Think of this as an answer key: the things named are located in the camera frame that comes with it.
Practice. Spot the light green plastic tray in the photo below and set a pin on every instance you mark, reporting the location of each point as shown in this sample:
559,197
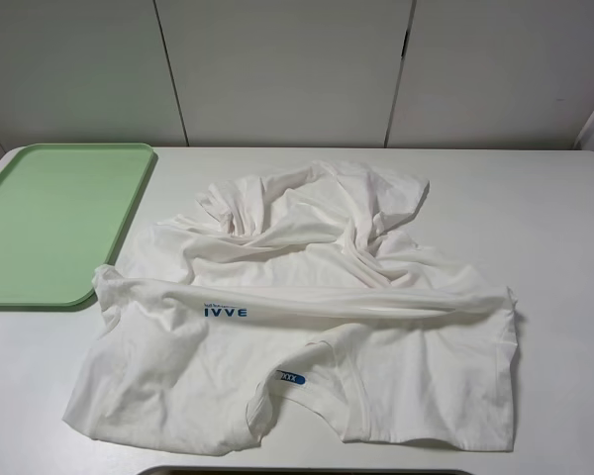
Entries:
64,210

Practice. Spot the white short sleeve t-shirt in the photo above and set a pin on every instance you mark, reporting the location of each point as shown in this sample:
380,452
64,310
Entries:
302,286

